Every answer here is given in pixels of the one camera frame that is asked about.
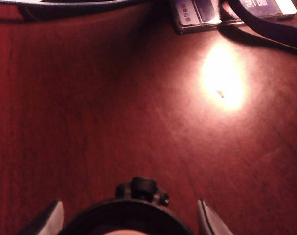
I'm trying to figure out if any black lanyard strap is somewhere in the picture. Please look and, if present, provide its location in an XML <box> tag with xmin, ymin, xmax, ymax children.
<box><xmin>218</xmin><ymin>0</ymin><xmax>297</xmax><ymax>53</ymax></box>

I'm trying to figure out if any blue plastic card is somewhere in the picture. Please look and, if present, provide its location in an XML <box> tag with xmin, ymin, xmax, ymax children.
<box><xmin>238</xmin><ymin>0</ymin><xmax>297</xmax><ymax>20</ymax></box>

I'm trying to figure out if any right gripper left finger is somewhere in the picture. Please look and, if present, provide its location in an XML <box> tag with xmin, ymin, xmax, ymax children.
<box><xmin>16</xmin><ymin>199</ymin><xmax>65</xmax><ymax>235</ymax></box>

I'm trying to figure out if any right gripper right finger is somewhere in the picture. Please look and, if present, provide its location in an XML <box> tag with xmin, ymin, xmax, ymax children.
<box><xmin>197</xmin><ymin>198</ymin><xmax>234</xmax><ymax>235</ymax></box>

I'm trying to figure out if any id badge card holder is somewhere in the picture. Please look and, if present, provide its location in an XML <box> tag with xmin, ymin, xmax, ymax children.
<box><xmin>170</xmin><ymin>0</ymin><xmax>247</xmax><ymax>34</ymax></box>

